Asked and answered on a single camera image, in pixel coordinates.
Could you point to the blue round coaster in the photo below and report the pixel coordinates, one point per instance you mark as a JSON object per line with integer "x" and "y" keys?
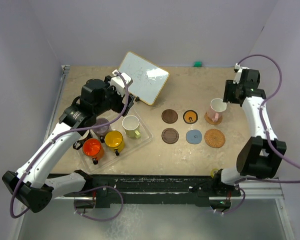
{"x": 194, "y": 137}

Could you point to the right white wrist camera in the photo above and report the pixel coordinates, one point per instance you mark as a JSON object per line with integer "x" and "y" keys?
{"x": 238, "y": 70}

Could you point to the small whiteboard on stand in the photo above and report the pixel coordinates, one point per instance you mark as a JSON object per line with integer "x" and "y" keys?
{"x": 148, "y": 78}

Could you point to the aluminium frame rail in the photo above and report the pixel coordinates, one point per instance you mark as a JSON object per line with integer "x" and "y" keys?
{"x": 262, "y": 190}

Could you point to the pink cup white inside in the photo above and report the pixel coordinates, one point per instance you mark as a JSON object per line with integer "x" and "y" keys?
{"x": 216, "y": 109}

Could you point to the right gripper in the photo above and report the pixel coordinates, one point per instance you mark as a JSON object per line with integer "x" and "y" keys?
{"x": 228, "y": 97}

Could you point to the yellow tape roll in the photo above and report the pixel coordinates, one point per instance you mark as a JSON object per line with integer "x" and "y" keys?
{"x": 214, "y": 172}

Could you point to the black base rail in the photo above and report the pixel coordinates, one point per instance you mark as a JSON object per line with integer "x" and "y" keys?
{"x": 156, "y": 189}

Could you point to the clear plastic tray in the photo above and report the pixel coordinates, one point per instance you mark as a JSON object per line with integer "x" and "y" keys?
{"x": 130, "y": 145}

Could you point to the white cup black handle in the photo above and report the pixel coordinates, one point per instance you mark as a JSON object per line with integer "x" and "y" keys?
{"x": 79, "y": 143}

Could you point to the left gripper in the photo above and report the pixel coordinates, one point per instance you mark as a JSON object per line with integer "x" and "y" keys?
{"x": 120, "y": 106}

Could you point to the orange black-rimmed coaster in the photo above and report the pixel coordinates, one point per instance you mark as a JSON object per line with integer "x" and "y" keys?
{"x": 190, "y": 116}

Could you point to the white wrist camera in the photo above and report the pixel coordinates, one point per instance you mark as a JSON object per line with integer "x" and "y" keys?
{"x": 238, "y": 70}
{"x": 119, "y": 81}

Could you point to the pale yellow cup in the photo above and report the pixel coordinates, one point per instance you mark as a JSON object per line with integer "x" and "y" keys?
{"x": 131, "y": 125}

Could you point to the dark brown ringed coaster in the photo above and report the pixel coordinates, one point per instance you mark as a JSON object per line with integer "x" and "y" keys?
{"x": 170, "y": 135}

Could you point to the orange transparent cup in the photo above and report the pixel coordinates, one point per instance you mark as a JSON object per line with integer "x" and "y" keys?
{"x": 93, "y": 149}

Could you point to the woven rattan coaster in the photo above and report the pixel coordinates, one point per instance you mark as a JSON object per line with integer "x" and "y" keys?
{"x": 214, "y": 138}

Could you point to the purple cup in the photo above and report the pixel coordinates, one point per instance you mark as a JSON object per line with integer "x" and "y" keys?
{"x": 102, "y": 131}

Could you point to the dark brown wooden coaster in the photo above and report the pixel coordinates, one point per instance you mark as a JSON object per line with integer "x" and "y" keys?
{"x": 169, "y": 116}

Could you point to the tan cork coaster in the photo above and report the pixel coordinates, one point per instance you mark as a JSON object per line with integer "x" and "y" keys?
{"x": 208, "y": 120}

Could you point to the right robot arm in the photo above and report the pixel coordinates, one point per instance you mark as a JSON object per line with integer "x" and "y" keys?
{"x": 256, "y": 159}

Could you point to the yellow transparent cup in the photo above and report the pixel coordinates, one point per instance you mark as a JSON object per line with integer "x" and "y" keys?
{"x": 115, "y": 142}

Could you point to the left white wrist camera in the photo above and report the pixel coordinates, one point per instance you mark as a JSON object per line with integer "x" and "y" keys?
{"x": 119, "y": 81}

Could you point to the green object at wall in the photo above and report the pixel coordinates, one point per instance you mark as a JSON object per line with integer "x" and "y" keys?
{"x": 198, "y": 64}

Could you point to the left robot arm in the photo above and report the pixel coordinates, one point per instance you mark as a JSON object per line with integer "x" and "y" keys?
{"x": 30, "y": 186}

